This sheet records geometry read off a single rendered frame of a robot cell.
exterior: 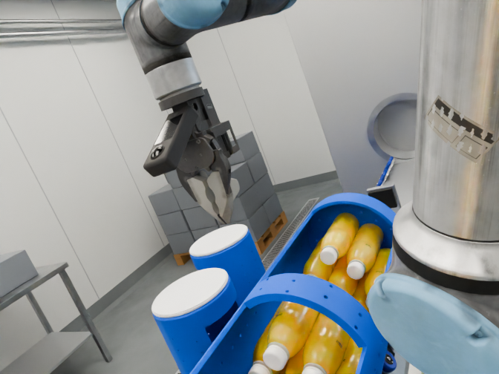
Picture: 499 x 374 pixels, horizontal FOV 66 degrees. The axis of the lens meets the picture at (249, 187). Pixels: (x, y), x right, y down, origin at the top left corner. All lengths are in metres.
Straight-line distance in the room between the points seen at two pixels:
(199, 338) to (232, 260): 0.44
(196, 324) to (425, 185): 1.04
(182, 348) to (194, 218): 3.10
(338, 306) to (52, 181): 3.98
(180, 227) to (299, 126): 2.30
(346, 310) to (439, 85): 0.49
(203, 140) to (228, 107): 5.49
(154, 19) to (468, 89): 0.38
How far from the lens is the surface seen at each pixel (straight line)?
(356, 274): 0.95
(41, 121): 4.61
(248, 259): 1.67
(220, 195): 0.59
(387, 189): 1.49
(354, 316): 0.71
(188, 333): 1.29
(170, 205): 4.48
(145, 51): 0.59
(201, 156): 0.58
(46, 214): 4.36
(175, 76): 0.57
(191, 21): 0.50
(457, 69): 0.27
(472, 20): 0.26
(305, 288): 0.70
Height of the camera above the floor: 1.56
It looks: 12 degrees down
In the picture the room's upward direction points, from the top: 21 degrees counter-clockwise
